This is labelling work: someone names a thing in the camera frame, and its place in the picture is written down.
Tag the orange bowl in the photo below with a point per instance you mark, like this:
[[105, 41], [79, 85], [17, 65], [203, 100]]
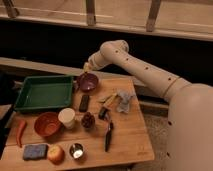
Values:
[[47, 124]]

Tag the small black brush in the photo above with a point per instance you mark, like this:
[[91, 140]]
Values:
[[104, 114]]

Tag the red yellow apple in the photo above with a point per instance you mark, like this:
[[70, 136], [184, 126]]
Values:
[[55, 154]]

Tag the black rectangular block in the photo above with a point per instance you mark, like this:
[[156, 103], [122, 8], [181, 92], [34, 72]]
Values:
[[84, 103]]

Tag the red chili pepper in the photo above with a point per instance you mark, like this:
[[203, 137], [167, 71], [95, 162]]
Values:
[[20, 129]]

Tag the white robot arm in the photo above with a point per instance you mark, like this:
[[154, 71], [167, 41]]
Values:
[[190, 113]]

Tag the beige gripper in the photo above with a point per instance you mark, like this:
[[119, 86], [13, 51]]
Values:
[[86, 67]]

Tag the wooden cutting board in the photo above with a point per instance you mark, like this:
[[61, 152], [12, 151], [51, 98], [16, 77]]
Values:
[[123, 139]]

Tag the black tongs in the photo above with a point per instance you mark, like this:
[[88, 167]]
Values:
[[108, 136]]

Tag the purple bowl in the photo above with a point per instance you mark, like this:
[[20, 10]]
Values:
[[87, 82]]

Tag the white paper cup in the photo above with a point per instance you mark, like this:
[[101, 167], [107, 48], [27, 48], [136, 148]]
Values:
[[67, 117]]

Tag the green plastic tray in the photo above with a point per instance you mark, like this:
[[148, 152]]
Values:
[[45, 93]]

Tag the grey crumpled cloth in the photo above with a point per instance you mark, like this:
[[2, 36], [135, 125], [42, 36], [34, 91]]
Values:
[[124, 104]]

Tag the blue sponge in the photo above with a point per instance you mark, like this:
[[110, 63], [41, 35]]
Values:
[[35, 152]]

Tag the wooden spoon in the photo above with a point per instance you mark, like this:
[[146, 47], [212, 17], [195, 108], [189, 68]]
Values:
[[106, 98]]

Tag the dark red pine cone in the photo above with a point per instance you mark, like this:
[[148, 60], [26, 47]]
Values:
[[88, 120]]

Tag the small metal cup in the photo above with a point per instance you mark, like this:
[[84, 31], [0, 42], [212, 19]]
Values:
[[76, 150]]

